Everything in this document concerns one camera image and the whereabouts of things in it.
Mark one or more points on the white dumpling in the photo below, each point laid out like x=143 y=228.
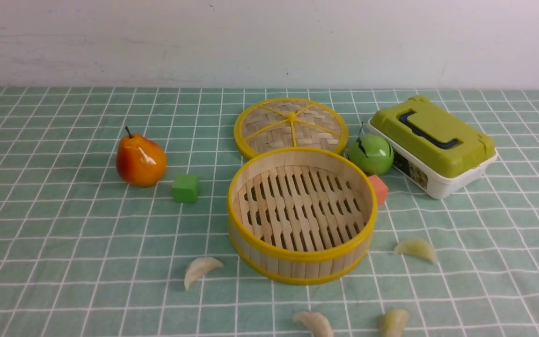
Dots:
x=315 y=322
x=198 y=268

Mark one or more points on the pale yellow dumpling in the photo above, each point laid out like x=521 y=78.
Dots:
x=417 y=247

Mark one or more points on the pale green dumpling bottom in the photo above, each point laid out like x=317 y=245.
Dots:
x=393 y=323

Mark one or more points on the woven bamboo steamer lid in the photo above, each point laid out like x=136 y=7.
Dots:
x=286 y=122

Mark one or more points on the bamboo steamer tray yellow rim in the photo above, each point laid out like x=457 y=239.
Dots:
x=301 y=216

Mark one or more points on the green cube block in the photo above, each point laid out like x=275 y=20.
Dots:
x=186 y=188

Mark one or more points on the green apple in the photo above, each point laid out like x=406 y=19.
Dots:
x=371 y=153

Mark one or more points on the orange cube block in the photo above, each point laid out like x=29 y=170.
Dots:
x=380 y=188

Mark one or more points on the orange red pear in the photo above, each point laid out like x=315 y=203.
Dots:
x=139 y=160

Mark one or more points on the green lidded white box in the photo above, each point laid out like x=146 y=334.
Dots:
x=437 y=151

